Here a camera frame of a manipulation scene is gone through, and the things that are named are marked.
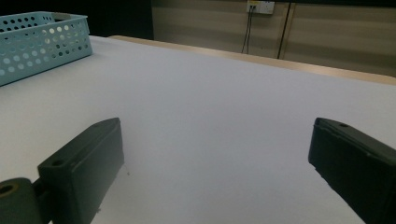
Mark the white wall socket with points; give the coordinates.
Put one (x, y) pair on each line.
(263, 6)

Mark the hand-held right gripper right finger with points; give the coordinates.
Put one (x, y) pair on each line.
(358, 165)

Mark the light blue perforated plastic basket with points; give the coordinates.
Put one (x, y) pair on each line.
(37, 62)

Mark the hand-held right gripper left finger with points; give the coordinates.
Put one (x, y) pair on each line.
(84, 165)

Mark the wooden table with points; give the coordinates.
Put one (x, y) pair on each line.
(249, 58)

